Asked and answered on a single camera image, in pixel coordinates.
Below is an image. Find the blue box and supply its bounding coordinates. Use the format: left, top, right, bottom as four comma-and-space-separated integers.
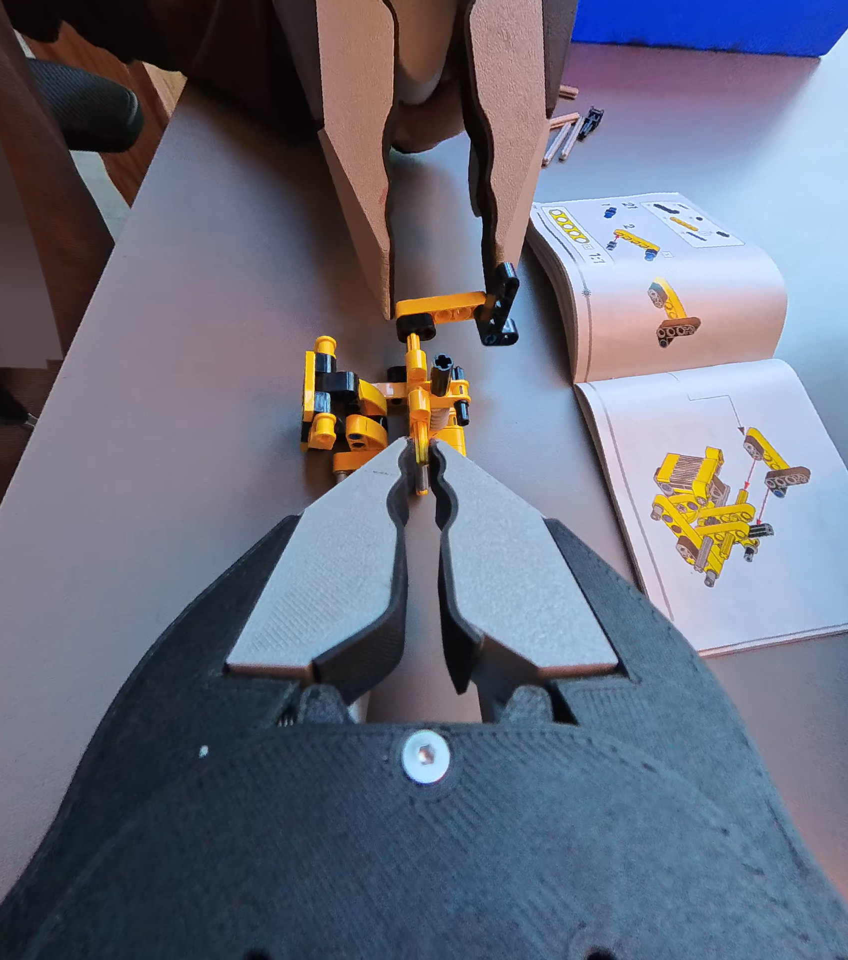
570, 0, 848, 57

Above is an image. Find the yellow beam with black brackets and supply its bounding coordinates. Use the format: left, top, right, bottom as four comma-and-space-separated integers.
394, 262, 521, 348

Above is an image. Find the black office chair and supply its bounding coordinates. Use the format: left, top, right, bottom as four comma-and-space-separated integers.
15, 30, 145, 159

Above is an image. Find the yellow and black lego model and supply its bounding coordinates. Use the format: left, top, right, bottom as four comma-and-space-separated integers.
300, 333, 473, 498

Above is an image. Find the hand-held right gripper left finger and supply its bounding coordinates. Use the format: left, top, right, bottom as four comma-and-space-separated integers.
226, 437, 410, 705

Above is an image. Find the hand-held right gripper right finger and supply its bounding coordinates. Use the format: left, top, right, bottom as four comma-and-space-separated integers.
433, 439, 620, 723

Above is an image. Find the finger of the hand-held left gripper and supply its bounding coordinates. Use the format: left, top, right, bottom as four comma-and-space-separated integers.
313, 0, 400, 322
461, 0, 554, 270

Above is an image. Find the lego instruction booklet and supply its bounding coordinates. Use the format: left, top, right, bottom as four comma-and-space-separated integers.
527, 192, 848, 660

